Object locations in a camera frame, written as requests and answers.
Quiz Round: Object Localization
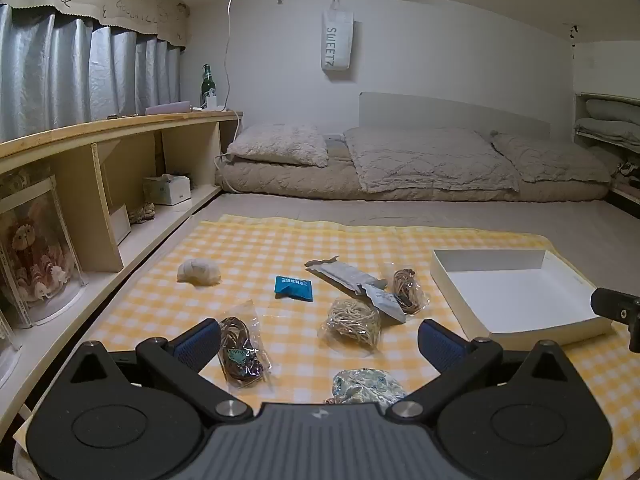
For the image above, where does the patterned crumpled cloth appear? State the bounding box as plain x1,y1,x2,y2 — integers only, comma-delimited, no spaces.
129,201,157,225

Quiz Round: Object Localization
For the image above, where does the fuzzy beige pillow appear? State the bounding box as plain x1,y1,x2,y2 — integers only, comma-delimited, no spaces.
227,123,328,168

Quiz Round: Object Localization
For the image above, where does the flat purple box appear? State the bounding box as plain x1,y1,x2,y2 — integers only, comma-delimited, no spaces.
145,101,193,116

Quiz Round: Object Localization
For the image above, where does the white cloth bundle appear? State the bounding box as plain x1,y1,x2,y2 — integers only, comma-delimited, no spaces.
177,258,221,287

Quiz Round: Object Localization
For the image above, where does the grey packet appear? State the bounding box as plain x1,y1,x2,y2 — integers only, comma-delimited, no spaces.
305,256,388,295

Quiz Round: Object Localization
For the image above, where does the white hanging cable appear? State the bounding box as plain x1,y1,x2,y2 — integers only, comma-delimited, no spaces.
220,0,239,110

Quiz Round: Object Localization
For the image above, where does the beige quilted blanket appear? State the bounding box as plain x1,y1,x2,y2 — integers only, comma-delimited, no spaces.
344,127,521,193

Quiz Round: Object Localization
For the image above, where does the dark patterned cloth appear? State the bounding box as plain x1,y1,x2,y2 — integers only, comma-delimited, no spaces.
614,159,640,192

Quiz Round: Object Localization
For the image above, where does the white tote bag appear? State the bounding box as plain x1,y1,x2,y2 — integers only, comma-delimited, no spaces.
321,0,356,73

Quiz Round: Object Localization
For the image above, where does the blue packet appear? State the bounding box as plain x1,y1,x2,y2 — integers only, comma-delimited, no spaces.
274,275,314,302

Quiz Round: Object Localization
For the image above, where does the folded grey blanket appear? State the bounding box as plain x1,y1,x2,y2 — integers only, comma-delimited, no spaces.
575,119,640,147

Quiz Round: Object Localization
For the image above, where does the white tissue box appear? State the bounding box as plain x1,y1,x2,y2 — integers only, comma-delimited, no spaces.
143,174,192,206

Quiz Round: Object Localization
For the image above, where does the white cardboard box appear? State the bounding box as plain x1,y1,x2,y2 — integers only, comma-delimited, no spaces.
431,248,613,346

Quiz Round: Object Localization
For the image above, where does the bagged teal patterned fabric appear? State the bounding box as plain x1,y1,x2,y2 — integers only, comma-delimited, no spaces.
325,367,408,406

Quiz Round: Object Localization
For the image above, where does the bagged dark brown teal cord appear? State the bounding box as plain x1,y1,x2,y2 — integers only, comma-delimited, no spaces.
215,300,273,391

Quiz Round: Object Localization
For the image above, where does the white flat box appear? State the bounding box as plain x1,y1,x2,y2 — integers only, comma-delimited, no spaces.
109,205,132,245

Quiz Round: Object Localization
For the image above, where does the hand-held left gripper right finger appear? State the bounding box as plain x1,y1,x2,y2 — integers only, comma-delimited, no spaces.
385,319,576,421

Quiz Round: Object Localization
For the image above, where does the beige futon mattress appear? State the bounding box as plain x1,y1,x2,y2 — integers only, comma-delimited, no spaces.
216,130,612,202

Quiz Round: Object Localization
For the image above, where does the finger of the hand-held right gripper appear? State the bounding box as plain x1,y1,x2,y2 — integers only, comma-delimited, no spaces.
590,287,640,353

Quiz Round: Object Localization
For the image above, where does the folded grey pillow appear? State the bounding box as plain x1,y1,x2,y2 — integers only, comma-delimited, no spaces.
585,99,640,123

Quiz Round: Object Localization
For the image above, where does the yellow checked mat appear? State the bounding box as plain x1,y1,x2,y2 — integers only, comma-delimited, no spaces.
12,215,640,480

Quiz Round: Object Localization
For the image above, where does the brown-haired doll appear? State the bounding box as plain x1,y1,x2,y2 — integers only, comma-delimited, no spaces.
5,215,71,303

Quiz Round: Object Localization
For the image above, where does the wooden shelf unit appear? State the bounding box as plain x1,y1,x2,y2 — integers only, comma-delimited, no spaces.
0,110,243,426

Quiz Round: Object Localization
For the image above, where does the grey curtain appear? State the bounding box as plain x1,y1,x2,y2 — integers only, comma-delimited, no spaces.
0,5,182,133

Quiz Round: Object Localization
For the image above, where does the white bedding shelf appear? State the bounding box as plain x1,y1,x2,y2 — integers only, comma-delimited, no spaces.
572,92,640,206

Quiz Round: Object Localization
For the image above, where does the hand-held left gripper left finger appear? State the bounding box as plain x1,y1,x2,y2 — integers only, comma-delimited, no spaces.
65,319,253,426

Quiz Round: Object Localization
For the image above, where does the plush toy in case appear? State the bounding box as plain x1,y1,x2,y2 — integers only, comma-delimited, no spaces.
0,176,88,328

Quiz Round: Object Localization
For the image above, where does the bagged beige cord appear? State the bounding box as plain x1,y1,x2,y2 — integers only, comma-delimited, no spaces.
318,296,383,356

